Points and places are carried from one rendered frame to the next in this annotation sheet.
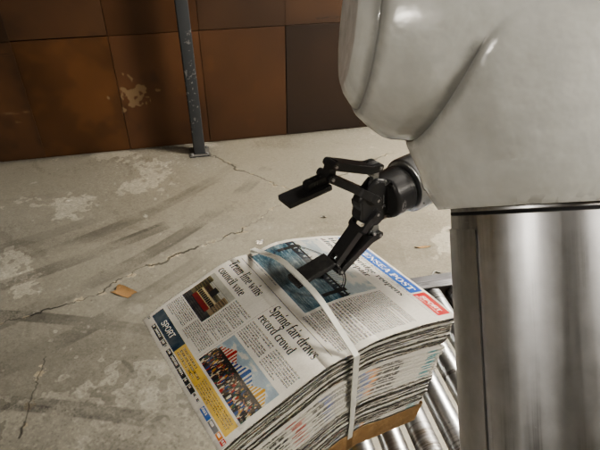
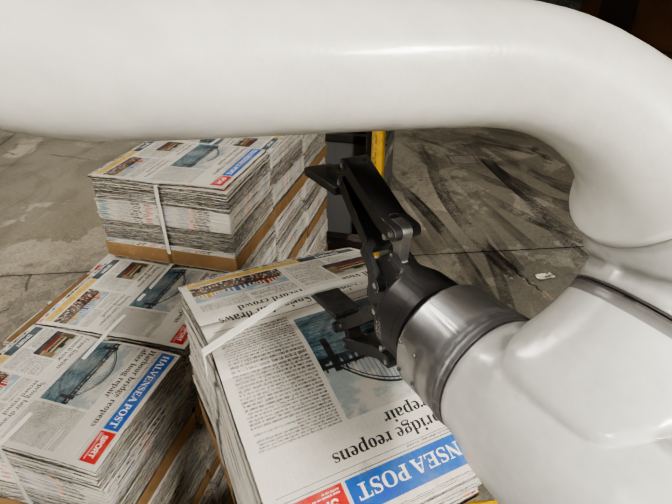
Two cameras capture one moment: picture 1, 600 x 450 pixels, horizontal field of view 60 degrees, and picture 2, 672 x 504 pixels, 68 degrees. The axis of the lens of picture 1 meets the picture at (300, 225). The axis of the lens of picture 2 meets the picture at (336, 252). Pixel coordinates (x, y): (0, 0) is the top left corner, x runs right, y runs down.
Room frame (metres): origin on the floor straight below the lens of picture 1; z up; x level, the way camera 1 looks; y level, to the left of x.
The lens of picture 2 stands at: (0.67, -0.45, 1.56)
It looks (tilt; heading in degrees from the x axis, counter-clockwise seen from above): 32 degrees down; 97
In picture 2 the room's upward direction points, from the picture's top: straight up
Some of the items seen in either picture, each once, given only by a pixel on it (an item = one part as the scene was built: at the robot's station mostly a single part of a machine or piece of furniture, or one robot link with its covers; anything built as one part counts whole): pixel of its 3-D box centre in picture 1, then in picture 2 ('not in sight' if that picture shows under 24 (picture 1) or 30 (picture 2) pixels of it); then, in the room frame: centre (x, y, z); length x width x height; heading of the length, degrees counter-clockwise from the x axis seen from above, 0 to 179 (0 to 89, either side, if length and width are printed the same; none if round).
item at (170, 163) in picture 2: not in sight; (182, 161); (0.11, 0.73, 1.06); 0.37 x 0.29 x 0.01; 173
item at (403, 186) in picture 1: (379, 198); (405, 303); (0.68, -0.12, 1.31); 0.09 x 0.07 x 0.08; 124
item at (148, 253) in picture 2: not in sight; (195, 230); (0.12, 0.73, 0.86); 0.38 x 0.29 x 0.04; 173
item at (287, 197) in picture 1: (304, 192); (332, 178); (0.61, -0.01, 1.36); 0.07 x 0.03 x 0.01; 124
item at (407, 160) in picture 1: (413, 181); (464, 353); (0.73, -0.18, 1.31); 0.09 x 0.06 x 0.09; 34
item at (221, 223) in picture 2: not in sight; (190, 202); (0.11, 0.73, 0.95); 0.38 x 0.29 x 0.23; 173
